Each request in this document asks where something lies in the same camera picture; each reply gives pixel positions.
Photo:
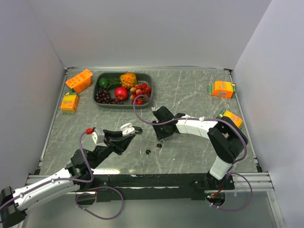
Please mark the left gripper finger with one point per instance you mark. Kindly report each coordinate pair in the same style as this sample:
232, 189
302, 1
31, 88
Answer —
120, 144
112, 134

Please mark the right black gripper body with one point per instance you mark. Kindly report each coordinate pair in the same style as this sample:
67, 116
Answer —
161, 132

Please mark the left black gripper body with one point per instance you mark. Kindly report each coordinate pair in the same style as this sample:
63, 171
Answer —
101, 153

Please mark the white earbud charging case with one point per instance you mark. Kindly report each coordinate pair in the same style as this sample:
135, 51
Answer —
127, 129

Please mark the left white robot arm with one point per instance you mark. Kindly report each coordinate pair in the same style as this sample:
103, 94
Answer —
77, 175

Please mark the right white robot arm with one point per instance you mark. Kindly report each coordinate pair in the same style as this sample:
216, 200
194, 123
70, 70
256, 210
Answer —
226, 138

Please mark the dark purple grape bunch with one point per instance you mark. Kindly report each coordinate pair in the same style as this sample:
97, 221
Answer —
103, 97

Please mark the red apple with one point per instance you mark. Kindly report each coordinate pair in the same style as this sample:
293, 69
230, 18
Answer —
121, 93

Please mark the red lychee cluster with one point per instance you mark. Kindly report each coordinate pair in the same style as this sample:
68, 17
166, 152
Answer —
140, 89

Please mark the orange sponge pack left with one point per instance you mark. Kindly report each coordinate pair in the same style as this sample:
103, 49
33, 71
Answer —
69, 103

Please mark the green lime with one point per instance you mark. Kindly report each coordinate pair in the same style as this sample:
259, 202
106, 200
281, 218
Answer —
103, 82

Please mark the dark grey fruit tray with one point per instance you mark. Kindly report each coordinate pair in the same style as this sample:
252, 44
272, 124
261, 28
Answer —
142, 78

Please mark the orange spiky fruit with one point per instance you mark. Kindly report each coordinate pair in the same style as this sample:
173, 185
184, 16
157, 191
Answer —
128, 80

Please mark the orange carton back left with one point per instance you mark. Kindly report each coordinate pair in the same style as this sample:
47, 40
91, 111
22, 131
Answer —
80, 82

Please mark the orange box back right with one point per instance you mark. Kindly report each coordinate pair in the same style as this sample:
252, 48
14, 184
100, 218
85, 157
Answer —
222, 89

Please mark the orange box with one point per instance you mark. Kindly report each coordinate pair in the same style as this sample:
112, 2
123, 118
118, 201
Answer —
222, 89
238, 121

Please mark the orange box front right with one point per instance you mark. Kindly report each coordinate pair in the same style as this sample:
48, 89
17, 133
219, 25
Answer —
238, 121

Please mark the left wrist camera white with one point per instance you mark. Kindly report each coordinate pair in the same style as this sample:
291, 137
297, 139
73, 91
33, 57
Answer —
97, 135

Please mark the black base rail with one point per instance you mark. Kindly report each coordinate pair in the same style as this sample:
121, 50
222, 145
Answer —
192, 186

